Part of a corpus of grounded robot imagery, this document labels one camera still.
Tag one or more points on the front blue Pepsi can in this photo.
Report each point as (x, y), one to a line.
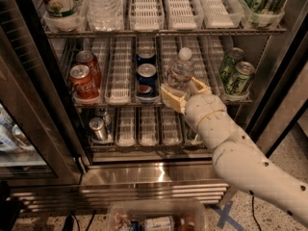
(147, 76)

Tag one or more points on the rear green soda can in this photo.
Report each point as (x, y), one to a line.
(230, 59)

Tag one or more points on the large water bottle top shelf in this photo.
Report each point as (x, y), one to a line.
(105, 15)

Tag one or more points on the red coca-cola can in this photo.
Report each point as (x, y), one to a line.
(83, 82)
(86, 57)

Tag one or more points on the rear blue Pepsi can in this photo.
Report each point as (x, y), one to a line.
(146, 56)

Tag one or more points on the front silver can bottom shelf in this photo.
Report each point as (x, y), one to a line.
(97, 126)

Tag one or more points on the front red Coca-Cola can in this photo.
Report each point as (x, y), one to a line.
(83, 82)

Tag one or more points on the clear plastic bin on floor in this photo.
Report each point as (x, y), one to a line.
(157, 215)

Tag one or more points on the clear plastic water bottle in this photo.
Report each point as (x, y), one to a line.
(180, 69)

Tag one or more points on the green soda can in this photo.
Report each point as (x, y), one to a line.
(230, 59)
(239, 78)

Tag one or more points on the glass fridge door left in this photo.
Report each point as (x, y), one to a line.
(33, 92)

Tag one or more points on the silver can shelf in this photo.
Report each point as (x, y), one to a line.
(104, 114)
(97, 126)

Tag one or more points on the front green soda can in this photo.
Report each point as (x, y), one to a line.
(239, 78)

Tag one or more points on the rear silver can bottom shelf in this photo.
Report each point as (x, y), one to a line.
(104, 114)

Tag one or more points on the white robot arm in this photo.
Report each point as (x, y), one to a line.
(236, 158)

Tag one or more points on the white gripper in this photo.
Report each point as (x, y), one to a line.
(204, 108)

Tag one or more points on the rear red Coca-Cola can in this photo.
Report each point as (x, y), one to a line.
(86, 57)

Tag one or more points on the blue pepsi can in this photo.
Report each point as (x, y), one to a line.
(147, 76)
(146, 56)

